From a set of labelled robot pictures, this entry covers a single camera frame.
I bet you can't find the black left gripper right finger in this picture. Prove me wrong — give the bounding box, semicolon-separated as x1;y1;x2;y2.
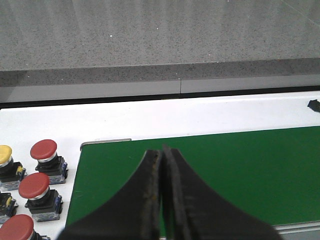
161;145;281;240

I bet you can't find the red push button bottom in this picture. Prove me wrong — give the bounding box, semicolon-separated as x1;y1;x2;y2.
0;214;51;240

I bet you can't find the red push button near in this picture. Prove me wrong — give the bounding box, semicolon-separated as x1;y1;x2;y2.
18;172;63;222

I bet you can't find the grey stone counter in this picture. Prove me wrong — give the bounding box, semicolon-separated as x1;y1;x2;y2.
0;0;320;104

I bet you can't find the red push button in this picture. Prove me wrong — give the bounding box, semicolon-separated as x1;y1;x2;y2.
0;214;51;240
30;139;68;185
18;172;63;222

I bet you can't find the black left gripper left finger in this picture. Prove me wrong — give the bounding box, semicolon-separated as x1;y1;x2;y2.
58;149;162;240

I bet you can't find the yellow push button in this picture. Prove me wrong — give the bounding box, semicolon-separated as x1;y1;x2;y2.
0;192;19;225
0;145;27;191

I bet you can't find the small black connector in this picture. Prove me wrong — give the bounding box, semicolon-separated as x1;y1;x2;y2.
307;99;320;113

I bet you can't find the green conveyor belt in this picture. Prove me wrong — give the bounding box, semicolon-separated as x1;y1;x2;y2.
66;126;320;240

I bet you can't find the red push button far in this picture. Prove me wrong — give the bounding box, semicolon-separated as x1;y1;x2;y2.
30;139;68;185

